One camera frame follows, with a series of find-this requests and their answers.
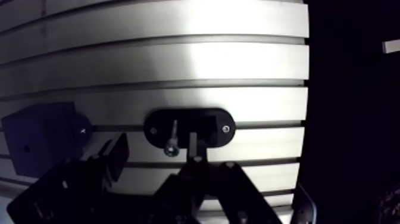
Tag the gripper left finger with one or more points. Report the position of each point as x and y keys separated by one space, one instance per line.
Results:
x=81 y=184

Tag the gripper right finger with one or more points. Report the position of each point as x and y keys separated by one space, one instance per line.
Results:
x=215 y=184

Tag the dark blue-grey block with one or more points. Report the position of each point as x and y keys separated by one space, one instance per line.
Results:
x=43 y=137

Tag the black oval holder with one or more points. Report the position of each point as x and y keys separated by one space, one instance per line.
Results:
x=200 y=125

